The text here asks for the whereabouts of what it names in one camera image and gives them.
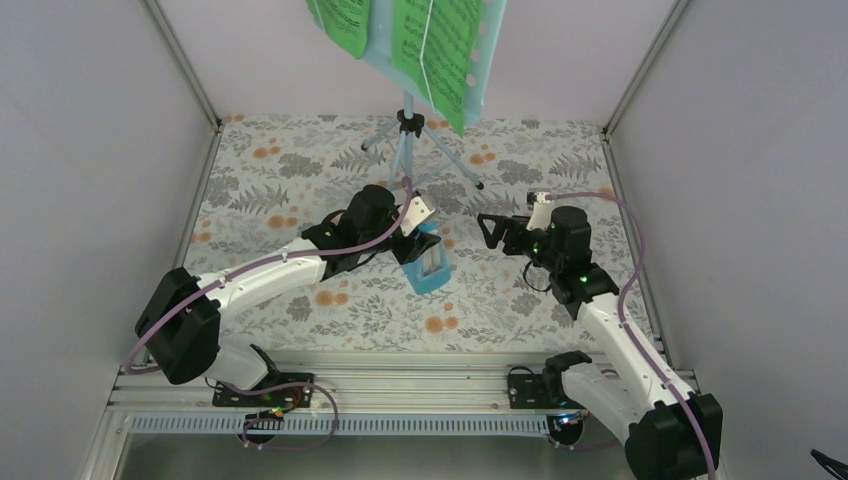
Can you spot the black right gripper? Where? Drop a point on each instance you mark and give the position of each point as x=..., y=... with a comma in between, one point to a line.
x=515, y=227

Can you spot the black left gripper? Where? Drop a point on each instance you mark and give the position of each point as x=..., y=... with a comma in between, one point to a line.
x=414, y=248

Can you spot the blue metronome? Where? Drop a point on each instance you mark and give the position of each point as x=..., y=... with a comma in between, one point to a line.
x=430, y=272

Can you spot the light blue music stand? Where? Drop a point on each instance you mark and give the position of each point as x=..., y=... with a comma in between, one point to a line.
x=410, y=124

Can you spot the green sheet music page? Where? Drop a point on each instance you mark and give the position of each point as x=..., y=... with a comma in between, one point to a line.
x=345, y=22
x=432, y=43

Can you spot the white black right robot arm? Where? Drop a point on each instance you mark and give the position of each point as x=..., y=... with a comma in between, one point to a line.
x=667, y=429

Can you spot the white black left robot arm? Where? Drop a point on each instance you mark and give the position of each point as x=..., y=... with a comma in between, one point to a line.
x=180, y=326

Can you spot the floral patterned table mat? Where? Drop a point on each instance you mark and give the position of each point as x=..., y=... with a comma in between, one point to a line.
x=276, y=175

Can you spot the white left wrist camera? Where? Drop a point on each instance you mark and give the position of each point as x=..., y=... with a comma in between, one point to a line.
x=420, y=210

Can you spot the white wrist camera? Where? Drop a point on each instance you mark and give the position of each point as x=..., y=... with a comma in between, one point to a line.
x=420, y=210
x=541, y=204

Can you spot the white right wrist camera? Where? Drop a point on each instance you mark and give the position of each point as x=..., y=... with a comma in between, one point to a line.
x=541, y=204

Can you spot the aluminium mounting rail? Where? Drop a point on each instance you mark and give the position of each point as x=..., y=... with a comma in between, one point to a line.
x=360, y=382

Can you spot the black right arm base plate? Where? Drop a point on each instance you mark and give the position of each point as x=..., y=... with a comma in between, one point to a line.
x=526, y=391

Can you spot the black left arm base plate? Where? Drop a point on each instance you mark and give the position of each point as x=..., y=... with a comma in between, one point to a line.
x=279, y=401

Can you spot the slotted grey cable duct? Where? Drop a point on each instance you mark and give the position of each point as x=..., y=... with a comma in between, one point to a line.
x=346, y=424

